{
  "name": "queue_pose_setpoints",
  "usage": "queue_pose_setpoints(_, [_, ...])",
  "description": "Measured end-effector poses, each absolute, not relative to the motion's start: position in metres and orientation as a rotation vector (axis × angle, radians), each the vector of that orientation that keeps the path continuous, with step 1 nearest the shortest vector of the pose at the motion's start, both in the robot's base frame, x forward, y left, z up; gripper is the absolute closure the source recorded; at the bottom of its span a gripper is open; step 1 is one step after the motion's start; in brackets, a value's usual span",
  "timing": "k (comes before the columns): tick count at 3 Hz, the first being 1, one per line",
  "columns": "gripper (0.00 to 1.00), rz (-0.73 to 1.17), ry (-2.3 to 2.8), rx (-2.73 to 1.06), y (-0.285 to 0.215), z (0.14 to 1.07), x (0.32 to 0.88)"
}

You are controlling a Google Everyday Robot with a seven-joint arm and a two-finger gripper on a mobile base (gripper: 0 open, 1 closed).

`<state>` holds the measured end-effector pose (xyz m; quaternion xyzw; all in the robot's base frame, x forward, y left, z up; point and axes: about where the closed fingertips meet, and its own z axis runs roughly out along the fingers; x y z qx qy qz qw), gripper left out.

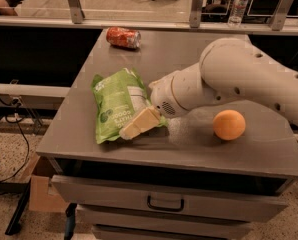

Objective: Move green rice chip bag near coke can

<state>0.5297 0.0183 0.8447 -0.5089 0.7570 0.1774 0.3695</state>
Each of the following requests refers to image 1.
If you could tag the black drawer handle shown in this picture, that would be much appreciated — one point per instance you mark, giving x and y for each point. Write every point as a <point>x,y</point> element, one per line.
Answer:
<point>165,205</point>

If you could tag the metal railing with glass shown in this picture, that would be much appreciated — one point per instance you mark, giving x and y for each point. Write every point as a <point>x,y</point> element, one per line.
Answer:
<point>178,15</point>

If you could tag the green rice chip bag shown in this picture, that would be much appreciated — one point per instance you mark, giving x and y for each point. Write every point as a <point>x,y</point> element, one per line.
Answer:
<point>118,98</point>

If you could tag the red coke can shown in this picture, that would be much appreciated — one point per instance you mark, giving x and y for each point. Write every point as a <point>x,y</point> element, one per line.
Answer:
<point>123,37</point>

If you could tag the grey drawer cabinet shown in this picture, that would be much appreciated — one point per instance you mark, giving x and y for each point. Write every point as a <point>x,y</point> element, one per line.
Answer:
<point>226,185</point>

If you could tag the clear plastic water bottle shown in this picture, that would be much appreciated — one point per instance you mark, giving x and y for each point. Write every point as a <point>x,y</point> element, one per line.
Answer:
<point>237,11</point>

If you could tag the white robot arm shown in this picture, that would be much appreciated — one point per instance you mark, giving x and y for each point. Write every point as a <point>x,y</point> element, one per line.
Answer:
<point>229,69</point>

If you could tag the cardboard box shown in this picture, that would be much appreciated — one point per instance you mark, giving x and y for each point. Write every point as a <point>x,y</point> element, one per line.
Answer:
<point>43,195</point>

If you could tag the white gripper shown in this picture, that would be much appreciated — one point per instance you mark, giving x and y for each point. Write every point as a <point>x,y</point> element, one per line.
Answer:
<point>163,94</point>

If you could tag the orange fruit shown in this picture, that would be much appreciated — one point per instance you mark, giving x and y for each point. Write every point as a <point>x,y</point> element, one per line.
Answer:
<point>229,125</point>

